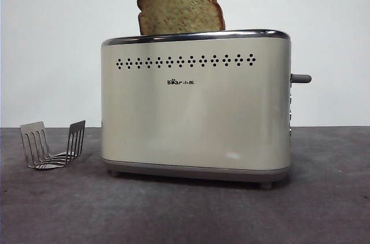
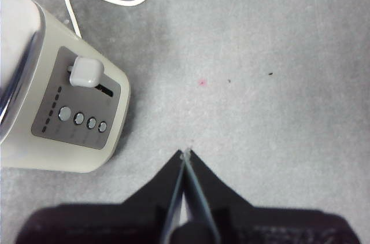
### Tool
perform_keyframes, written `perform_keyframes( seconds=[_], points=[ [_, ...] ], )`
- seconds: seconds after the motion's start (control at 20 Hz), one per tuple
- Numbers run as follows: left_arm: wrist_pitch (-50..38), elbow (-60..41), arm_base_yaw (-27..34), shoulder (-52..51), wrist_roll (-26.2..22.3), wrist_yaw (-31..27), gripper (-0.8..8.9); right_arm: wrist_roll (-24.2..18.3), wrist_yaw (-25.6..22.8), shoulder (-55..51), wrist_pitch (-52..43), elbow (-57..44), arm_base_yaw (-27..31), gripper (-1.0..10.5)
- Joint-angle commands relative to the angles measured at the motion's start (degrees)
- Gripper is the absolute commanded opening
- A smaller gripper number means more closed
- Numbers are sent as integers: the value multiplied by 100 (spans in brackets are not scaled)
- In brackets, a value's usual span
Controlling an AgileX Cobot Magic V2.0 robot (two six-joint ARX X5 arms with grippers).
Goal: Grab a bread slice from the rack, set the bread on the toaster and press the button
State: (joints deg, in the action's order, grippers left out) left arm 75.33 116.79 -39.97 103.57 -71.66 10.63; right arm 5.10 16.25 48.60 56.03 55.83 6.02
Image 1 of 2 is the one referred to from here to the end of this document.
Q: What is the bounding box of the toasted bread slice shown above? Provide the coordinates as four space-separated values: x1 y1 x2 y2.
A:
136 0 225 36

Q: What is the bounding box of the grey toaster lever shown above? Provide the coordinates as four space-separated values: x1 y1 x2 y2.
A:
291 73 312 84

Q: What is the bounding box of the cream two-slot toaster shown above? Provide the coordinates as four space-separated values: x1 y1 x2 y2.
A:
101 28 292 190

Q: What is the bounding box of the silver metal toast rack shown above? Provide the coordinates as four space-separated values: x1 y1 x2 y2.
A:
19 120 86 171

